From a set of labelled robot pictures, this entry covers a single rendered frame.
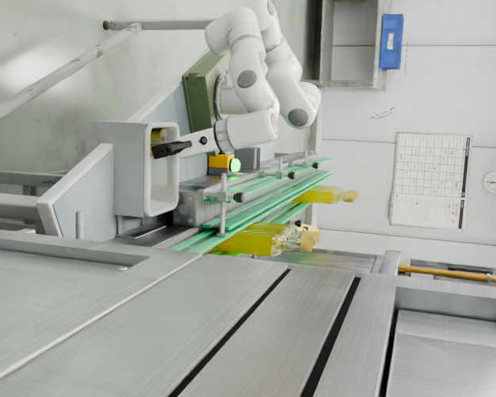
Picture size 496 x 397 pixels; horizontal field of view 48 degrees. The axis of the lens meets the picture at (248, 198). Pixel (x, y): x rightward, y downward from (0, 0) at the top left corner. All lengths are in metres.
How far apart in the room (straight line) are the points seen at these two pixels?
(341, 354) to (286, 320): 0.06
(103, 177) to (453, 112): 6.31
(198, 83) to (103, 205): 0.53
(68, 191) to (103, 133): 0.21
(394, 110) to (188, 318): 7.00
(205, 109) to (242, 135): 0.45
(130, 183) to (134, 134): 0.12
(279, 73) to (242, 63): 0.31
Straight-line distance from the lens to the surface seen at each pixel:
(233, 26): 1.45
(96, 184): 1.30
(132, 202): 1.34
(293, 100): 1.60
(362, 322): 0.41
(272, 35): 1.63
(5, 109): 1.91
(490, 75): 7.39
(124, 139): 1.34
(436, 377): 0.39
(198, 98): 1.69
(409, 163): 7.34
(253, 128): 1.25
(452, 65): 7.37
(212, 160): 1.89
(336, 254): 2.18
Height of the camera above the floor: 1.44
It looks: 17 degrees down
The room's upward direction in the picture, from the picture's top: 95 degrees clockwise
